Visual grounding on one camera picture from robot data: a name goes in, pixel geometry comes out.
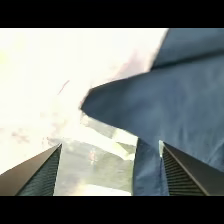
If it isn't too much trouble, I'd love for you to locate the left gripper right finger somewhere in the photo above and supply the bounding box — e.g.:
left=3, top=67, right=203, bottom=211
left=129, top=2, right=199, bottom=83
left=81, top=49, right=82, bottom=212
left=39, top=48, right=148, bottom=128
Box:
left=161, top=141, right=224, bottom=197

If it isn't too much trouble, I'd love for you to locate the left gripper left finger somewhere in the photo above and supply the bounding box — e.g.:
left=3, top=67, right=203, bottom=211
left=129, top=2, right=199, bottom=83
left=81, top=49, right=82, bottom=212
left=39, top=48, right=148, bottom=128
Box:
left=0, top=143, right=63, bottom=197

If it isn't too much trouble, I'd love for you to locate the blue garment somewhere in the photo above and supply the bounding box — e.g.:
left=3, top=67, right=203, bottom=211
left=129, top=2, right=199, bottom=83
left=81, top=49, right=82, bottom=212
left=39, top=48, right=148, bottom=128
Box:
left=79, top=27, right=224, bottom=197

